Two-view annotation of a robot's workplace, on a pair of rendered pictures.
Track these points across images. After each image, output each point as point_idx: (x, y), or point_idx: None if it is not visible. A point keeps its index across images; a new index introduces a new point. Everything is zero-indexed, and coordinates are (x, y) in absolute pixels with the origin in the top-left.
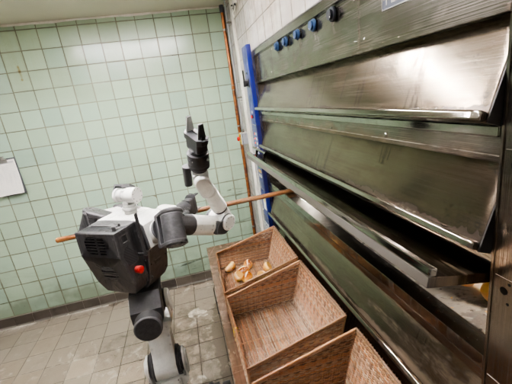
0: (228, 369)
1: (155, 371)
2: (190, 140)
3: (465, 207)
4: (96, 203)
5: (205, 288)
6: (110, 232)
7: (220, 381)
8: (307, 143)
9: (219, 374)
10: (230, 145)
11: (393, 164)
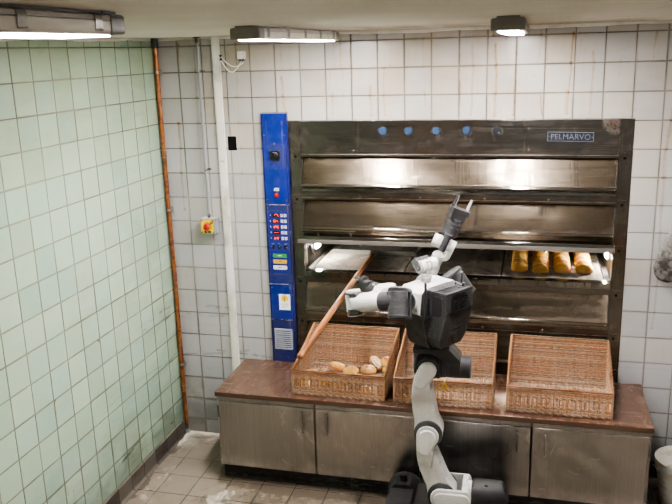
0: (350, 495)
1: (441, 429)
2: (460, 213)
3: (602, 224)
4: (39, 373)
5: (167, 481)
6: (466, 286)
7: (361, 503)
8: (435, 213)
9: (351, 502)
10: (160, 241)
11: (551, 215)
